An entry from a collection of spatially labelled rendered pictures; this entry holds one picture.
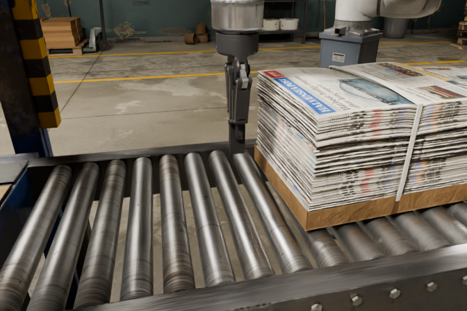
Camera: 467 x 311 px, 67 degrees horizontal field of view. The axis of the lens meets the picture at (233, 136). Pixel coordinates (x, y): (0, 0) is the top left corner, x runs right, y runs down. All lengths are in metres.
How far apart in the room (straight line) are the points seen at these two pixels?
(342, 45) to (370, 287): 1.18
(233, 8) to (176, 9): 7.13
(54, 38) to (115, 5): 1.50
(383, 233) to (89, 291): 0.51
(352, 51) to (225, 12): 1.06
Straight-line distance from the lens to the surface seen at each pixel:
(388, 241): 0.71
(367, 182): 0.68
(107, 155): 0.97
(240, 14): 0.59
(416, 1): 1.53
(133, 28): 7.75
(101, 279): 0.62
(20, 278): 0.68
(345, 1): 1.62
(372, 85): 0.75
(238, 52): 0.61
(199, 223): 0.69
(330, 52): 1.65
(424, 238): 0.74
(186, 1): 7.72
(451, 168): 0.79
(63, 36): 6.85
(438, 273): 0.67
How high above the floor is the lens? 1.22
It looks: 24 degrees down
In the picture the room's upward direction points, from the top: straight up
